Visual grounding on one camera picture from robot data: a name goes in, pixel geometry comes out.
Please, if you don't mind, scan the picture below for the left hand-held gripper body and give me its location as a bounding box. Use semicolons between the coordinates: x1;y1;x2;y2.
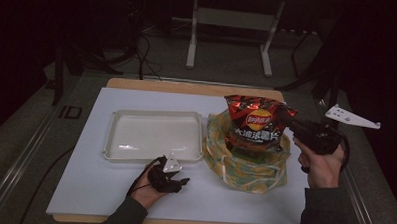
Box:
147;151;184;193

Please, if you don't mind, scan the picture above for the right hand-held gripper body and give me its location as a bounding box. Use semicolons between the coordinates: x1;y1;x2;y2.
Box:
299;103;382;157

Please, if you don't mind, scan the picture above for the red chips bag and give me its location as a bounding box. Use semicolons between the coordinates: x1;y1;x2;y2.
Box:
222;94;300;154

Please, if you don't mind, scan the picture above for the white plastic tray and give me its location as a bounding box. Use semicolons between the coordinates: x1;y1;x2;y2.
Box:
102;108;207;165

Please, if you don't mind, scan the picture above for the floral fabric bag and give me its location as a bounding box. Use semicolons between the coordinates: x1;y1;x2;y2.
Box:
200;108;294;195

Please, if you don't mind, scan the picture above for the person's left hand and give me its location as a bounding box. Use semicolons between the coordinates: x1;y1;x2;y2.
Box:
131;163;169;210

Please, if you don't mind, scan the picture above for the person's right hand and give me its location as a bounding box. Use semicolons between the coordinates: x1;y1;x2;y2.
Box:
292;137;347;190

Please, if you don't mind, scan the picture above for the black tripod stand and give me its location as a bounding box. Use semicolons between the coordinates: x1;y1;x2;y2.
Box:
51;43;125;108
274;28;346;131

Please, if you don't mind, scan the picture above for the white metal stand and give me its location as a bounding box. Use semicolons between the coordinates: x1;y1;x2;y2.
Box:
186;0;286;79

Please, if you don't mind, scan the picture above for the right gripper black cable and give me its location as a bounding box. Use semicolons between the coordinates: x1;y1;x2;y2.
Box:
337;132;352;172

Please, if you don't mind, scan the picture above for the metal floor rail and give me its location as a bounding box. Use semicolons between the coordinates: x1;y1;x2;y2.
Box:
0;99;66;224
312;99;386;224

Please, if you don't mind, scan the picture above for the black floor cable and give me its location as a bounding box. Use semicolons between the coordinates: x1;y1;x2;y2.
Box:
17;145;75;224

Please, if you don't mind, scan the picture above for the black cable bundle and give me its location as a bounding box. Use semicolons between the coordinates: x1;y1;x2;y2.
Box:
134;33;164;82

